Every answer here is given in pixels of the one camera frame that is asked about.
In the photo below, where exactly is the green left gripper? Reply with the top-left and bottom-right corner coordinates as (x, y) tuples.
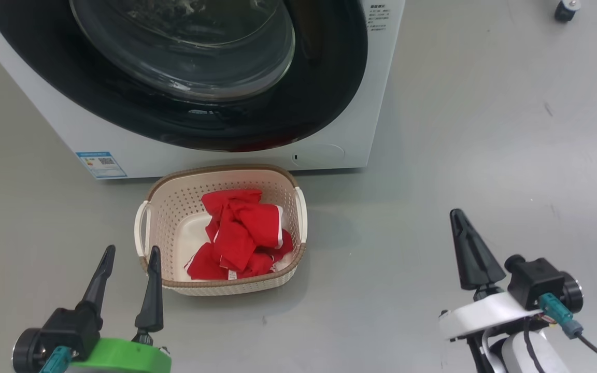
(68, 245), (173, 373)

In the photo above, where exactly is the red garment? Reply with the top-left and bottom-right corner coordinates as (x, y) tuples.
(186, 189), (295, 281)

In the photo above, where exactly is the white front-load washing machine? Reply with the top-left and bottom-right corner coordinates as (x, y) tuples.
(0, 0), (406, 181)

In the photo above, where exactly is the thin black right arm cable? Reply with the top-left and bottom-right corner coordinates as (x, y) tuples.
(522, 317), (546, 373)

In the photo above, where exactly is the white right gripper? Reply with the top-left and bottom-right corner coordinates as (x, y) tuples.
(438, 208), (543, 341)

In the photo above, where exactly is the blue energy label sticker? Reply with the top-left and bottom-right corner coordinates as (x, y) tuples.
(75, 151), (129, 180)

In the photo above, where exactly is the teal right camera connector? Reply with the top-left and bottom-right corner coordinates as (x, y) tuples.
(538, 292), (585, 340)

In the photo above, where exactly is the black caster wheel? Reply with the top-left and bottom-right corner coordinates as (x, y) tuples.
(555, 0), (582, 23)

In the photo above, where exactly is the teal camera connector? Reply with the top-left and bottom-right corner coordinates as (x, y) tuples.
(538, 292), (585, 340)
(39, 346), (74, 373)

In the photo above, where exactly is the teal left camera connector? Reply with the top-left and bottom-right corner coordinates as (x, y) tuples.
(39, 346), (74, 373)

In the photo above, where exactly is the cream perforated laundry basket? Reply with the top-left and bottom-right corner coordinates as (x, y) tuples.
(134, 164), (308, 297)

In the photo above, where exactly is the washing machine glass door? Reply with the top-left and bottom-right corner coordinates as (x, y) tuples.
(0, 0), (369, 153)

